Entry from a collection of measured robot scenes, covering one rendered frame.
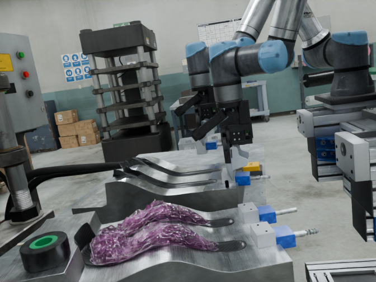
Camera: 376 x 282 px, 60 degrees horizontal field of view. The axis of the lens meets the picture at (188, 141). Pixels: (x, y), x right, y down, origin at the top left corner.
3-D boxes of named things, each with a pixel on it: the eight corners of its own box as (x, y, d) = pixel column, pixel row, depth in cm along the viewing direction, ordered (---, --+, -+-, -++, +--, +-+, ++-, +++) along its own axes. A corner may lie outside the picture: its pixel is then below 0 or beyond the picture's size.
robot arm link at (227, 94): (211, 88, 84) (215, 86, 92) (213, 106, 85) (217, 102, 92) (240, 84, 82) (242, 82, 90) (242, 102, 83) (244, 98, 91)
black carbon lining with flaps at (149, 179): (222, 173, 106) (219, 145, 104) (216, 191, 91) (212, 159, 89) (125, 181, 114) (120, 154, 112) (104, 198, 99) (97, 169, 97)
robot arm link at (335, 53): (351, 67, 114) (348, 27, 111) (323, 70, 126) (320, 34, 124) (377, 63, 117) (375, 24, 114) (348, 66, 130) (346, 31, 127)
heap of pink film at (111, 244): (207, 216, 78) (203, 186, 76) (221, 256, 61) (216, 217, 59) (99, 235, 77) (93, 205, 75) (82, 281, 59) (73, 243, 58)
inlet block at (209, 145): (233, 148, 122) (231, 134, 121) (232, 151, 118) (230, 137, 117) (199, 151, 125) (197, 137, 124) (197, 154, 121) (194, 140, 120)
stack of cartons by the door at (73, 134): (102, 141, 761) (94, 106, 745) (97, 144, 729) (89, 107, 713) (66, 146, 769) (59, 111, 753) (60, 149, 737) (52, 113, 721)
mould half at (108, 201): (245, 185, 112) (240, 147, 109) (240, 220, 87) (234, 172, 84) (112, 194, 123) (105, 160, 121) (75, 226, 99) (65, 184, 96)
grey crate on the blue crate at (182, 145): (224, 142, 455) (222, 132, 452) (225, 149, 415) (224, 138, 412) (181, 148, 460) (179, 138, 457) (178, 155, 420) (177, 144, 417)
